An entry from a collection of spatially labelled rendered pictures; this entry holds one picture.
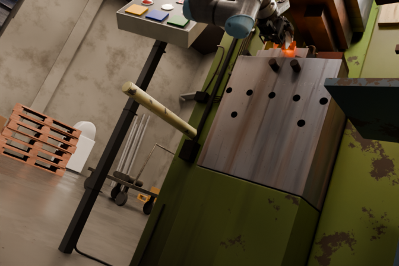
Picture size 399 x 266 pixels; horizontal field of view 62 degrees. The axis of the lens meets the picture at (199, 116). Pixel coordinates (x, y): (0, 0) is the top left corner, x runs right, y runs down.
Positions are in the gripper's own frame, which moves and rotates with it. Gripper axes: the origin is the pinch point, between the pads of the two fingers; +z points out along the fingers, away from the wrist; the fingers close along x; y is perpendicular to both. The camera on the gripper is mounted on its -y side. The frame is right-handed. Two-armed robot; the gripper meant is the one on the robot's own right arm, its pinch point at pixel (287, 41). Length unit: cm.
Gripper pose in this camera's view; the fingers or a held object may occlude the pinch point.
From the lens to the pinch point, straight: 127.6
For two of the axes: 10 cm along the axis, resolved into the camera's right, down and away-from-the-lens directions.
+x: 7.8, 1.4, -6.1
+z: 5.1, 4.2, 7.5
